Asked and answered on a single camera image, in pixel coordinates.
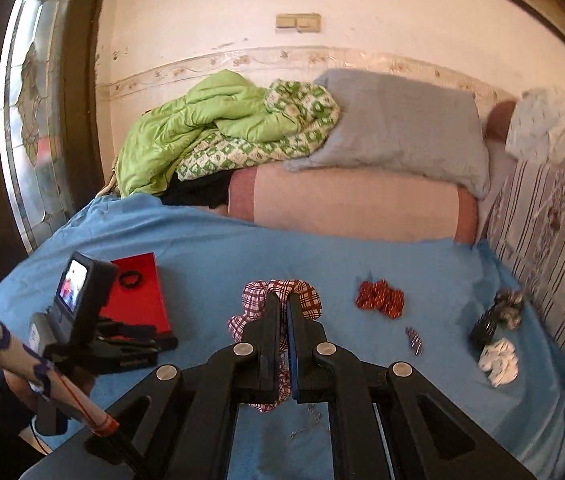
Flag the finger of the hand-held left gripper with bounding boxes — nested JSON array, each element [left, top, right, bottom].
[[105, 335, 179, 353], [96, 321, 156, 342]]

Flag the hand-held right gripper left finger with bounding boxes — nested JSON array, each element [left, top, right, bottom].
[[85, 292, 291, 480]]

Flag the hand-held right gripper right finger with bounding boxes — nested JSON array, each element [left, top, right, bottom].
[[287, 295, 536, 480]]

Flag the plaid red white scrunchie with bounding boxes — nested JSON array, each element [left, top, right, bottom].
[[227, 278, 323, 413]]

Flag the red tray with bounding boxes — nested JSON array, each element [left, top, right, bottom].
[[98, 252, 173, 336]]

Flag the chain bracelet with gold pendant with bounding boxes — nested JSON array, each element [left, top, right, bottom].
[[287, 402, 331, 442]]

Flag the person's left hand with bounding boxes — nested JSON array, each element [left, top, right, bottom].
[[5, 360, 96, 413]]

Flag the blue bed sheet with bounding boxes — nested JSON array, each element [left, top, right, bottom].
[[0, 192, 565, 480]]

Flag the red patterned scrunchie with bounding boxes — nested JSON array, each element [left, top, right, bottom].
[[355, 280, 406, 320]]

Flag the small striped hair clip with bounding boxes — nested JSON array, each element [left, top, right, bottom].
[[405, 326, 423, 357]]

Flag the black cloth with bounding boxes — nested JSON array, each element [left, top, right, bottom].
[[162, 170, 236, 209]]

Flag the pink bolster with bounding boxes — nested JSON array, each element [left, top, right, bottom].
[[227, 165, 481, 246]]

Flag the black claw hair clip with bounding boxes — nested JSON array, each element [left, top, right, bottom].
[[469, 305, 501, 350]]

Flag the green quilt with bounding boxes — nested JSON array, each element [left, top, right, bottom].
[[112, 70, 341, 198]]

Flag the door with stained glass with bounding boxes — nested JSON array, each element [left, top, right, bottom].
[[0, 0, 113, 306]]

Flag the black and white scrunchie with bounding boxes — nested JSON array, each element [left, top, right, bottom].
[[493, 290, 526, 331]]

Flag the grey pillow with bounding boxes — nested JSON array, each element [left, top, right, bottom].
[[282, 67, 492, 200]]

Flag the striped floral cushion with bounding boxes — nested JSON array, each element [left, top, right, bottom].
[[480, 110, 565, 441]]

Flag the brown cushion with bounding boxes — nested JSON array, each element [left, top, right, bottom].
[[485, 100, 518, 142]]

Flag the white patterned pillow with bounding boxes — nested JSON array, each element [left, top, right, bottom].
[[505, 87, 565, 163]]

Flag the white patterned cord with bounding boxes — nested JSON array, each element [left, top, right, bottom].
[[0, 285, 120, 433]]

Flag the light switch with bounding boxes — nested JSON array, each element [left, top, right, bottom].
[[276, 13, 322, 32]]

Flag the dark wooden frame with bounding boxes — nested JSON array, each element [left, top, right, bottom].
[[433, 0, 565, 86]]

